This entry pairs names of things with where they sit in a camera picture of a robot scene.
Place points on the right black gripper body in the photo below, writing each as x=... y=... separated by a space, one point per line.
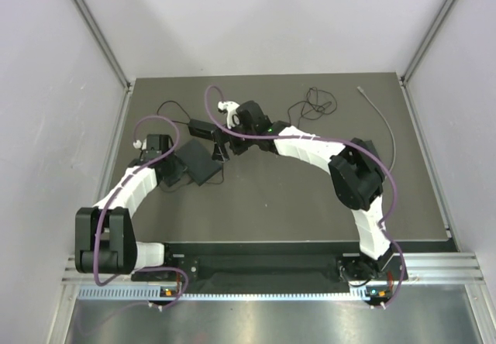
x=238 y=145

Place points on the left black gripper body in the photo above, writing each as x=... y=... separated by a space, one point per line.
x=176 y=170

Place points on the black box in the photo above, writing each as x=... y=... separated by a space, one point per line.
x=198 y=162

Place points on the black power brick adapter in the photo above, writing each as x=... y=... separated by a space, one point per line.
x=201 y=129

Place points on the dark grey network switch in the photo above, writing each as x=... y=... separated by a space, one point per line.
x=366 y=144

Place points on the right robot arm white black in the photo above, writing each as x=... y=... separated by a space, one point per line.
x=357 y=178

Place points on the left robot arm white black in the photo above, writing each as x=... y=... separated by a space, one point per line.
x=104 y=235

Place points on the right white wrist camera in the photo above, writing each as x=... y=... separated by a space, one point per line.
x=230 y=109

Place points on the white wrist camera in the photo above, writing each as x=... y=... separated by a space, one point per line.
x=141 y=145
x=230 y=109

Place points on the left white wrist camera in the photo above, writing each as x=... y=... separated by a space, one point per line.
x=141 y=145

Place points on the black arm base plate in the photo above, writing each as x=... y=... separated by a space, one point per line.
x=272 y=268

